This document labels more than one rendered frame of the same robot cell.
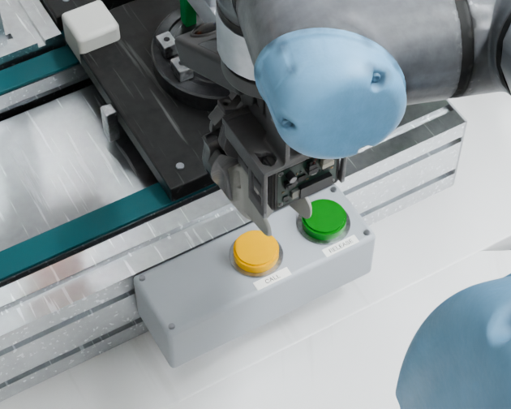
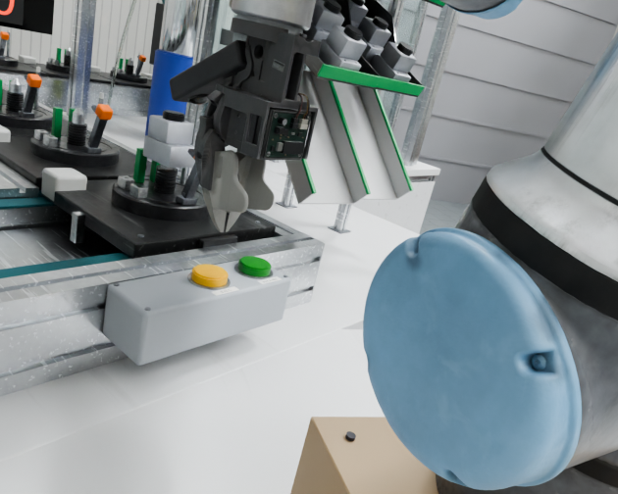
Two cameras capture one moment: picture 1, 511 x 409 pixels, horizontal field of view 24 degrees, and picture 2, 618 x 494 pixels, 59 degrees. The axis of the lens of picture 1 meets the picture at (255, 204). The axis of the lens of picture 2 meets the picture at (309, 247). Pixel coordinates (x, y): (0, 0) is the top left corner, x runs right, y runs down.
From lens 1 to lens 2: 61 cm
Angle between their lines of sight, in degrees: 38
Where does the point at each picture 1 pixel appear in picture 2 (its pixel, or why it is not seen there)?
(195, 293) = (165, 294)
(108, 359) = (67, 381)
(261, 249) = (215, 271)
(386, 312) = (292, 356)
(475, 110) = not seen: hidden behind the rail
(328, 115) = not seen: outside the picture
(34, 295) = (11, 291)
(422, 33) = not seen: outside the picture
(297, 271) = (242, 289)
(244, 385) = (195, 396)
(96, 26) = (70, 174)
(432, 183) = (301, 293)
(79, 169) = (48, 257)
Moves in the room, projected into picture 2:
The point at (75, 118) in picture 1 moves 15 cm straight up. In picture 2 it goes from (43, 236) to (50, 125)
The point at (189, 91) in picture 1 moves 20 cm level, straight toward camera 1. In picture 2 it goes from (144, 202) to (173, 265)
